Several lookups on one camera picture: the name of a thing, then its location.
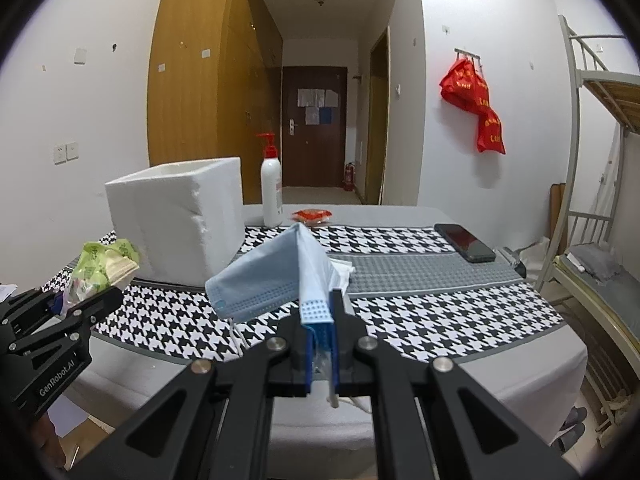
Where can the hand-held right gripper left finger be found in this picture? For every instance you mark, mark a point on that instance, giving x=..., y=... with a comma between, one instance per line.
x=310, y=360

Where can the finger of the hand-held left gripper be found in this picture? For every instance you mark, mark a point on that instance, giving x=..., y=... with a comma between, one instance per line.
x=30, y=305
x=100, y=302

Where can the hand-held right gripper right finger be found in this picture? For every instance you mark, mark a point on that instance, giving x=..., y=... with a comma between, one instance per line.
x=336, y=375

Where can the green tissue packet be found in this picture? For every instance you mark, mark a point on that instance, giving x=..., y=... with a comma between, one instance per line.
x=100, y=265

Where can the white cloth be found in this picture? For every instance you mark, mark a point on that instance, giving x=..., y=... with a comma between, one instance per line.
x=345, y=272

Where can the blue face mask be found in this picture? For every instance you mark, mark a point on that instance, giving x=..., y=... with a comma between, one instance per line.
x=265, y=275

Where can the white foam box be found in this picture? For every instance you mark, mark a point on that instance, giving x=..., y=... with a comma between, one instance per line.
x=165, y=220

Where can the person's left hand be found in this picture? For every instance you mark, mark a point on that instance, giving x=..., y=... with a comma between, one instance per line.
x=50, y=445

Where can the white paper sheet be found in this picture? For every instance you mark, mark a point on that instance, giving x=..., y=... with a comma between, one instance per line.
x=75, y=410

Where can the houndstooth table cloth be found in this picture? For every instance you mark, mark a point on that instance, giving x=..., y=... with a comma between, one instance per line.
x=425, y=310

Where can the red snack packet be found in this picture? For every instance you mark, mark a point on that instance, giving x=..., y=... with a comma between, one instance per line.
x=312, y=216

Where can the white pump bottle red cap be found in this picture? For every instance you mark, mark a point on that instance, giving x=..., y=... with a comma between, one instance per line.
x=271, y=185

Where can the black smartphone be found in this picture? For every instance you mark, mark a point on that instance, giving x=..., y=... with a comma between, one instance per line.
x=465, y=242

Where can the red fire extinguisher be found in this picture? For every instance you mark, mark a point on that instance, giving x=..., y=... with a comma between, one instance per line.
x=349, y=177

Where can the dark brown door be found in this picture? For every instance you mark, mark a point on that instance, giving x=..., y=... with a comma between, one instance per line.
x=315, y=155

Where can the black metal clamp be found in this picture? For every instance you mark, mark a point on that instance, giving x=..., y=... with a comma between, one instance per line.
x=510, y=260

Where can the white plastic bag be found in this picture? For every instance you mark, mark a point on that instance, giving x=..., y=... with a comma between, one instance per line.
x=536, y=257

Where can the wooden wardrobe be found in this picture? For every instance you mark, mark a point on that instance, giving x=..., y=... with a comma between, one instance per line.
x=200, y=85

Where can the grey slipper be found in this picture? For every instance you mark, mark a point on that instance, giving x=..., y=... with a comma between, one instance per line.
x=576, y=417
x=570, y=439

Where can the white paper notice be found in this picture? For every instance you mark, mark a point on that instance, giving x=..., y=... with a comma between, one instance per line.
x=318, y=97
x=331, y=98
x=305, y=97
x=311, y=115

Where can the blue paper notice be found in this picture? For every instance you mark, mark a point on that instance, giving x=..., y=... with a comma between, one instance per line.
x=324, y=115

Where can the white tube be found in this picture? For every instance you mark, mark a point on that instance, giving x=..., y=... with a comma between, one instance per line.
x=576, y=263

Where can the brown wooden board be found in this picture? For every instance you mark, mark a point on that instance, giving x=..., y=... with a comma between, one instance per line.
x=556, y=220

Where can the red plastic bags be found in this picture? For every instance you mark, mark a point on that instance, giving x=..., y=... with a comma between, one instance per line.
x=472, y=95

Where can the metal bunk bed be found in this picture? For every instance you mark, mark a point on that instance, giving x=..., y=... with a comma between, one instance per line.
x=620, y=110

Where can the white wall switch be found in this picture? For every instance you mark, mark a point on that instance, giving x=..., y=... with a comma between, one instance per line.
x=72, y=150

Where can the white wall socket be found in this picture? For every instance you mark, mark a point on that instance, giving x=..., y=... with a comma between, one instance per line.
x=60, y=153

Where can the white wall cover plate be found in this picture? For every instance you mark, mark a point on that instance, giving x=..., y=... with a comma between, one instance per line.
x=80, y=55

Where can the wooden side door frame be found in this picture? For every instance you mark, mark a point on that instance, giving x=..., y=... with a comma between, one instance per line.
x=377, y=120

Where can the metal wall hook rack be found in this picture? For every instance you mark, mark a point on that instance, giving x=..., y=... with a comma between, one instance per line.
x=467, y=53

